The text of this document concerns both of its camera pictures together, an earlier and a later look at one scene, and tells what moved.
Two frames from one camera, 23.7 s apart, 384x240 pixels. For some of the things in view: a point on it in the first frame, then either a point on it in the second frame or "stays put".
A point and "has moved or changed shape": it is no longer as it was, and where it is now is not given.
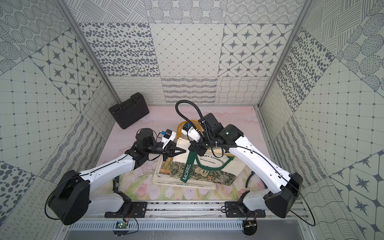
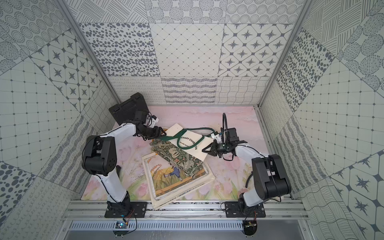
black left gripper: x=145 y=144 → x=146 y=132
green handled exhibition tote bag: x=214 y=167 has moved or changed shape
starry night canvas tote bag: x=161 y=176 → x=166 y=199
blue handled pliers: x=252 y=173 stays put
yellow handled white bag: x=184 y=144 → x=164 y=179
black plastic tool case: x=129 y=110 stays put
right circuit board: x=249 y=227 stays put
